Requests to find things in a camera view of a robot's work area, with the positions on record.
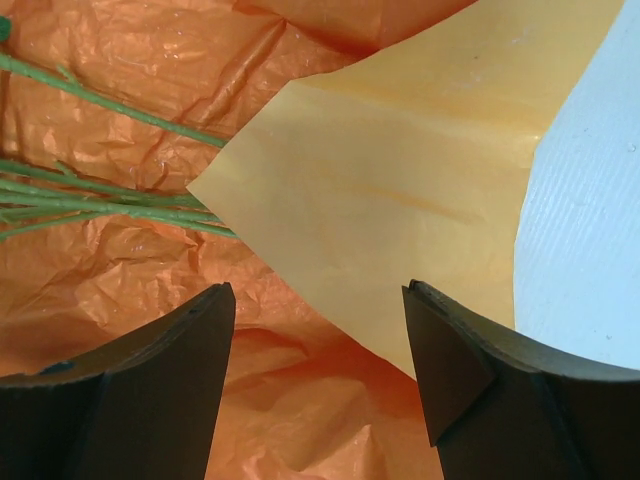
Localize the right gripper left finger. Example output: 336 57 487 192
1 283 236 479

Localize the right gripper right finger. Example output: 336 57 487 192
403 280 639 480

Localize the dark orange tissue paper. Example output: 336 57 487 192
0 0 481 480

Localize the pink and blue flower bouquet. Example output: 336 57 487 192
1 15 236 241

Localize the orange wrapping paper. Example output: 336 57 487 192
188 0 621 374

